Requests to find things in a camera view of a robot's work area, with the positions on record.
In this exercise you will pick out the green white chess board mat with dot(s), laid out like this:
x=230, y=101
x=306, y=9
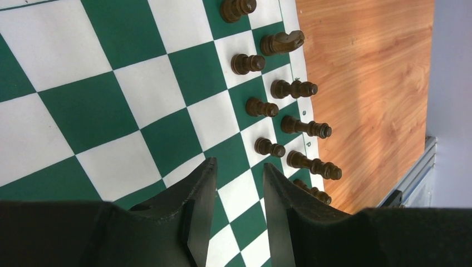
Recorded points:
x=119, y=100

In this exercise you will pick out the dark brown chess knight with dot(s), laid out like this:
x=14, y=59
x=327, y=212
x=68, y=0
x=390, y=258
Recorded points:
x=280, y=43

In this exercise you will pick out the dark brown chess pawn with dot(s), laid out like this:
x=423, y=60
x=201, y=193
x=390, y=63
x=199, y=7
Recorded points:
x=264, y=146
x=232, y=10
x=256, y=107
x=242, y=64

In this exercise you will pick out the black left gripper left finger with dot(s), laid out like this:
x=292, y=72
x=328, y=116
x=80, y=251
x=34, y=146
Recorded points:
x=170, y=229

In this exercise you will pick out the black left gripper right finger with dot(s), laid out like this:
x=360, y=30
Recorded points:
x=303, y=231

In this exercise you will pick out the dark brown chess piece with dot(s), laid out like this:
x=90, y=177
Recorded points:
x=281, y=89
x=314, y=191
x=291, y=125
x=327, y=170

